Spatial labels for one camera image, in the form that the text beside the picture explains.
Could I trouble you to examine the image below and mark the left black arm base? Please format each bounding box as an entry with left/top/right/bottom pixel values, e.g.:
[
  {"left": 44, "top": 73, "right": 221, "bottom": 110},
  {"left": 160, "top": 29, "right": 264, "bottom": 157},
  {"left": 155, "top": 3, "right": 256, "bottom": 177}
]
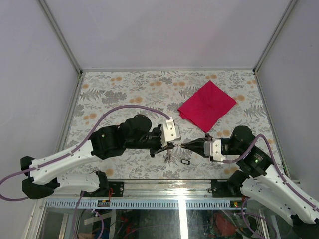
[{"left": 95, "top": 181, "right": 125, "bottom": 198}]

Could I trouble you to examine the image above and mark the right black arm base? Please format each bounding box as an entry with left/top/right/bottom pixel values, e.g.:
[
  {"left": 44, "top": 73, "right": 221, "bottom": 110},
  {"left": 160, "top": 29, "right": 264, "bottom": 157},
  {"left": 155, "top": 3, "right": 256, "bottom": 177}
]
[{"left": 207, "top": 179, "right": 236, "bottom": 198}]

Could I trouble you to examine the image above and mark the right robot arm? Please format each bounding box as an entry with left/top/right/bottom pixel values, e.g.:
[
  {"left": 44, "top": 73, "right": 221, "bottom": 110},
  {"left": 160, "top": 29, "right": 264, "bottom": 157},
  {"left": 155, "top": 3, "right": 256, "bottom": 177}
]
[{"left": 181, "top": 126, "right": 319, "bottom": 239}]

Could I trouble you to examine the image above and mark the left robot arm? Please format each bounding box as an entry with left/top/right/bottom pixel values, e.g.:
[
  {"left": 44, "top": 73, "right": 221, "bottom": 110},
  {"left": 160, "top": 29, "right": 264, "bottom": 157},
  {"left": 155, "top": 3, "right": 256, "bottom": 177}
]
[{"left": 20, "top": 115, "right": 180, "bottom": 199}]

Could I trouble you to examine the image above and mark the black tag key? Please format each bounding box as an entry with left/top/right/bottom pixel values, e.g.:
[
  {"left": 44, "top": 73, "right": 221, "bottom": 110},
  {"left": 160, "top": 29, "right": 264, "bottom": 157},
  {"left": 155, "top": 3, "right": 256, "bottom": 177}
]
[{"left": 180, "top": 158, "right": 191, "bottom": 165}]

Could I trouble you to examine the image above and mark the folded magenta cloth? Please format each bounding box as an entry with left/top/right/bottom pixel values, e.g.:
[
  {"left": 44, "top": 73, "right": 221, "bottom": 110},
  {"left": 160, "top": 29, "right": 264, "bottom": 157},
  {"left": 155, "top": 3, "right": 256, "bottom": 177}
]
[{"left": 178, "top": 81, "right": 236, "bottom": 133}]

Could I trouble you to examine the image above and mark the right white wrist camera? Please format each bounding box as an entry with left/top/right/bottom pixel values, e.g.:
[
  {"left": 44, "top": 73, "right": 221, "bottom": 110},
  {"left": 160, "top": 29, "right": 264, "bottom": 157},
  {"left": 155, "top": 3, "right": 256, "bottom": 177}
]
[{"left": 204, "top": 139, "right": 226, "bottom": 164}]

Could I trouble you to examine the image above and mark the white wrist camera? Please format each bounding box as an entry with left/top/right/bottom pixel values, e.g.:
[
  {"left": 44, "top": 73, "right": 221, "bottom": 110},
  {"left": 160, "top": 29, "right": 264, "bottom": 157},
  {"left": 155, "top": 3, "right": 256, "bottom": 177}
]
[
  {"left": 204, "top": 139, "right": 226, "bottom": 164},
  {"left": 160, "top": 118, "right": 181, "bottom": 146}
]

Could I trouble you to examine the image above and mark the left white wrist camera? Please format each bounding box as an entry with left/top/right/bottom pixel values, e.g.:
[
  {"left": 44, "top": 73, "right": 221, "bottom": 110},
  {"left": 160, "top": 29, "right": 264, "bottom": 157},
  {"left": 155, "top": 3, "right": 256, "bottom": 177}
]
[{"left": 160, "top": 118, "right": 181, "bottom": 146}]

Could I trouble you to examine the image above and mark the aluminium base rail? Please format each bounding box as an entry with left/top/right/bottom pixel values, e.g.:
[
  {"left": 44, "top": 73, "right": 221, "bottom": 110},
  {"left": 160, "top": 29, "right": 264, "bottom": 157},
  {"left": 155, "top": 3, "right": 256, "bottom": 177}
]
[{"left": 35, "top": 179, "right": 243, "bottom": 210}]

